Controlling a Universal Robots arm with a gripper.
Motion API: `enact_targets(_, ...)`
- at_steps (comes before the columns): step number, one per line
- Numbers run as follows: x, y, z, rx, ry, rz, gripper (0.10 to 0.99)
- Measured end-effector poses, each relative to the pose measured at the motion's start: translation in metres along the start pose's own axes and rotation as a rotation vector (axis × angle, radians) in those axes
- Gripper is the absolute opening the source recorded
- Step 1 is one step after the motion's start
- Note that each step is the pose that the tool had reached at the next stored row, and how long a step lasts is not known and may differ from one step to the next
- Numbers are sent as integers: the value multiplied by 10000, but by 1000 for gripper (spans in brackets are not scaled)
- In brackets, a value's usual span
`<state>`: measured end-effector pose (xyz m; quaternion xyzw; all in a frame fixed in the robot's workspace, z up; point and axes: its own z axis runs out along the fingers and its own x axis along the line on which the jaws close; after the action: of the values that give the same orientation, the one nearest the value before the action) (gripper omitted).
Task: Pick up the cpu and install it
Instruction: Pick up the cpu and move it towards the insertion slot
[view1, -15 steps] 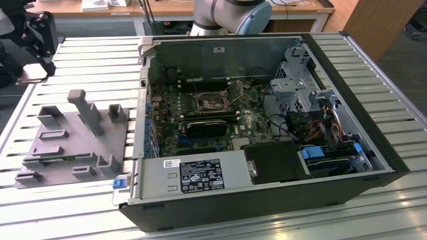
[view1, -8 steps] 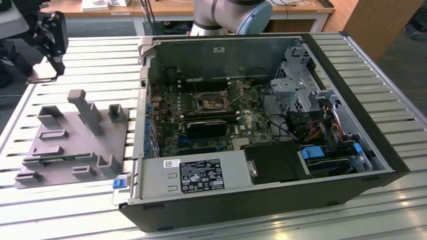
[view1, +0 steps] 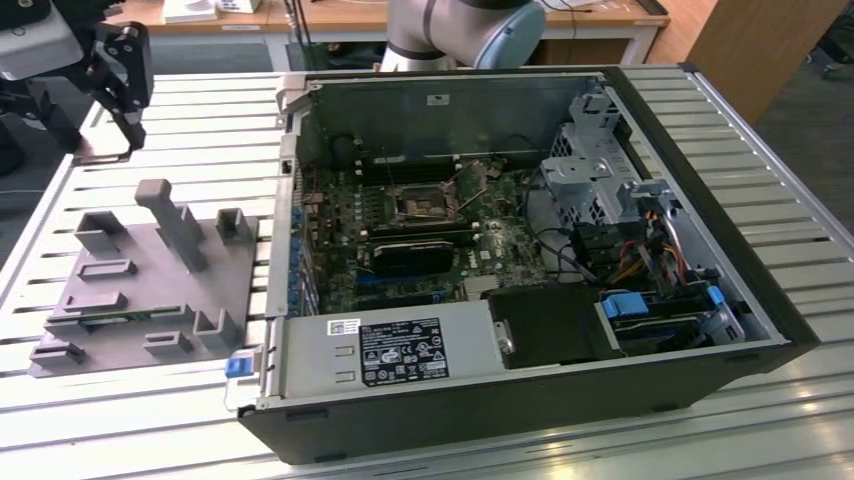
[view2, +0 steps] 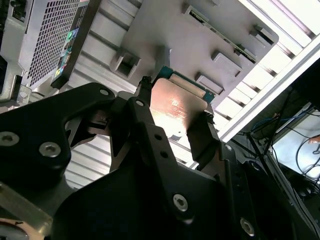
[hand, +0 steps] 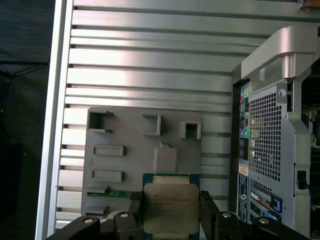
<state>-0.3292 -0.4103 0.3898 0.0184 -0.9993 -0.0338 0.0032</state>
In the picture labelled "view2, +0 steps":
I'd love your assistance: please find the silver CPU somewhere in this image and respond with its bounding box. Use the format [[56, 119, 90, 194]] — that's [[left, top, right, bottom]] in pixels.
[[149, 65, 216, 142]]

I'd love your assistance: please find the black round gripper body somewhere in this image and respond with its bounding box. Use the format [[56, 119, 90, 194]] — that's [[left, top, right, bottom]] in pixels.
[[51, 159, 241, 240]]

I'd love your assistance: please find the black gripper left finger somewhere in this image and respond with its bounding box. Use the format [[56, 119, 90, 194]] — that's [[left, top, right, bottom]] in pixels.
[[0, 75, 196, 225]]

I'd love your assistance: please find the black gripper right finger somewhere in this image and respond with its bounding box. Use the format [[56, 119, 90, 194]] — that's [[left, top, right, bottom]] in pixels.
[[186, 111, 316, 240]]

